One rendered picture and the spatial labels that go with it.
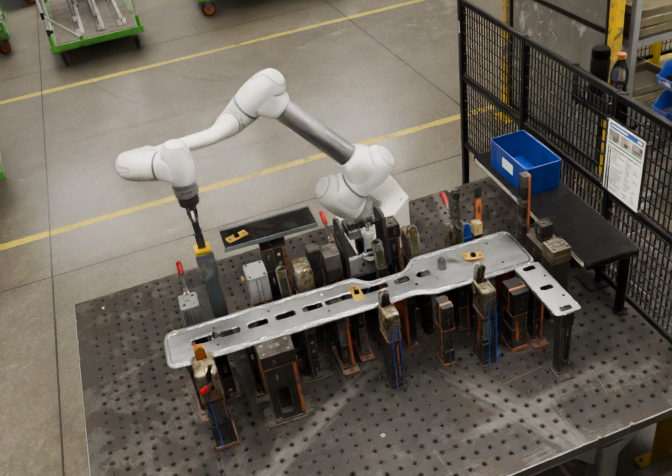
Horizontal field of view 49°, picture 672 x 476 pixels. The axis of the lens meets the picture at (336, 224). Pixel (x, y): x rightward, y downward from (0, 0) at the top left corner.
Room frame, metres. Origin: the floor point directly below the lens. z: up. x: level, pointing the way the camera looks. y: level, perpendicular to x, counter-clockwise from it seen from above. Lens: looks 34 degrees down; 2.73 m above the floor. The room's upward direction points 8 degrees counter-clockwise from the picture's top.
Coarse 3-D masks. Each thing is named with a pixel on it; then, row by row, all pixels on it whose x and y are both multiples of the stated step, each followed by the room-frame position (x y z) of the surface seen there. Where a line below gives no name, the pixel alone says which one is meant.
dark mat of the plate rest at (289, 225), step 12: (276, 216) 2.41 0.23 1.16; (288, 216) 2.40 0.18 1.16; (300, 216) 2.39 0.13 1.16; (312, 216) 2.37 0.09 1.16; (240, 228) 2.36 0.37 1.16; (252, 228) 2.35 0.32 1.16; (264, 228) 2.34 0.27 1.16; (276, 228) 2.33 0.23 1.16; (288, 228) 2.32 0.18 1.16; (240, 240) 2.28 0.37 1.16; (252, 240) 2.27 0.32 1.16
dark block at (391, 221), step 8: (392, 216) 2.35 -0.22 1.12; (392, 224) 2.30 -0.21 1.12; (392, 232) 2.29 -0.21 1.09; (392, 240) 2.29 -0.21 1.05; (392, 248) 2.29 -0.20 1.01; (392, 256) 2.29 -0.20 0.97; (400, 256) 2.30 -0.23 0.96; (392, 264) 2.29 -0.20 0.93; (400, 264) 2.30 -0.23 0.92; (392, 272) 2.29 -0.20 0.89
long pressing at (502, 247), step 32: (448, 256) 2.20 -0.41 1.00; (512, 256) 2.15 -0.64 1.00; (320, 288) 2.12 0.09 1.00; (416, 288) 2.04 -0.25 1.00; (448, 288) 2.02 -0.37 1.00; (224, 320) 2.03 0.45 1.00; (256, 320) 2.00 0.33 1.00; (288, 320) 1.97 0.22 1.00; (320, 320) 1.95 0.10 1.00; (192, 352) 1.88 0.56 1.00; (224, 352) 1.86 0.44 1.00
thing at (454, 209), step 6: (450, 192) 2.32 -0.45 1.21; (456, 192) 2.30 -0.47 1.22; (450, 198) 2.31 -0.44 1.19; (456, 198) 2.29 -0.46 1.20; (450, 204) 2.31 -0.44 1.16; (456, 204) 2.32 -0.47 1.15; (450, 210) 2.31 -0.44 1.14; (456, 210) 2.32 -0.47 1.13; (450, 216) 2.31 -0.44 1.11; (456, 216) 2.31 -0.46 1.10
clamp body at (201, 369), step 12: (192, 360) 1.78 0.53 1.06; (204, 360) 1.77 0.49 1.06; (204, 372) 1.72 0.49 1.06; (216, 372) 1.72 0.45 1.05; (204, 384) 1.70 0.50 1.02; (216, 384) 1.71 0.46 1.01; (204, 396) 1.70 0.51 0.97; (216, 396) 1.71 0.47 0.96; (216, 408) 1.71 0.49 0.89; (228, 408) 1.76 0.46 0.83; (216, 420) 1.72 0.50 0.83; (228, 420) 1.72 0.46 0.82; (216, 432) 1.70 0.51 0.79; (228, 432) 1.71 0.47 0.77; (216, 444) 1.70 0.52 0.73; (228, 444) 1.71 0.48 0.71; (240, 444) 1.71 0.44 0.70
